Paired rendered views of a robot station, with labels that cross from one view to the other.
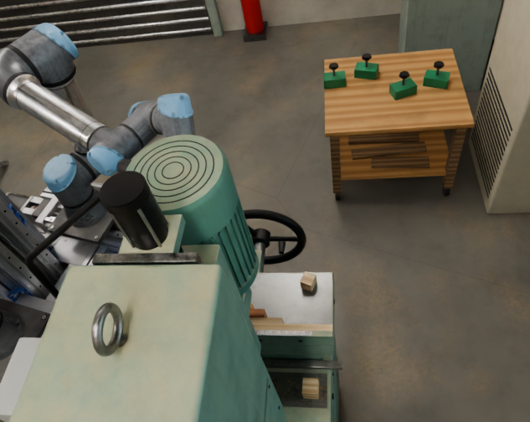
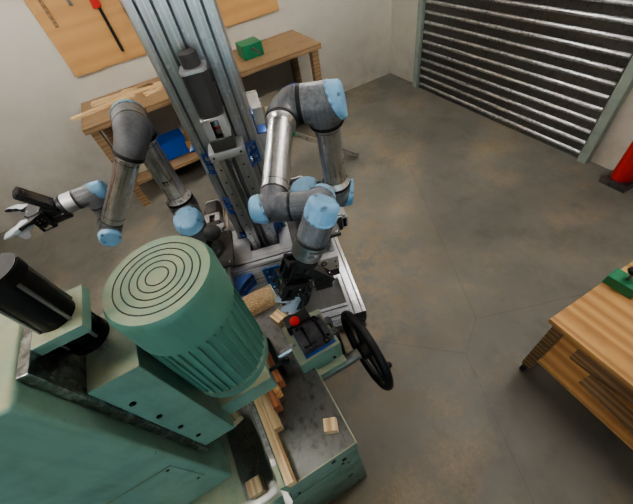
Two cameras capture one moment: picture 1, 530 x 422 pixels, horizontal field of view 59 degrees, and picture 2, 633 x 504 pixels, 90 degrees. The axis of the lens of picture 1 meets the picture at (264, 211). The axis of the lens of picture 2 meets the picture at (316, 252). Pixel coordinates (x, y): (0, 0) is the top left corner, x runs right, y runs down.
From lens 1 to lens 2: 0.65 m
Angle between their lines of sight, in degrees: 35
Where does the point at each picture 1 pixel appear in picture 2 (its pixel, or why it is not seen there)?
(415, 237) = (554, 474)
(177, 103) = (315, 211)
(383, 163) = (595, 391)
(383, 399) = not seen: outside the picture
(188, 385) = not seen: outside the picture
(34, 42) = (313, 90)
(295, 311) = (299, 431)
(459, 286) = not seen: outside the picture
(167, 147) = (186, 252)
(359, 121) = (599, 341)
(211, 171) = (159, 309)
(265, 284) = (311, 387)
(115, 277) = (6, 322)
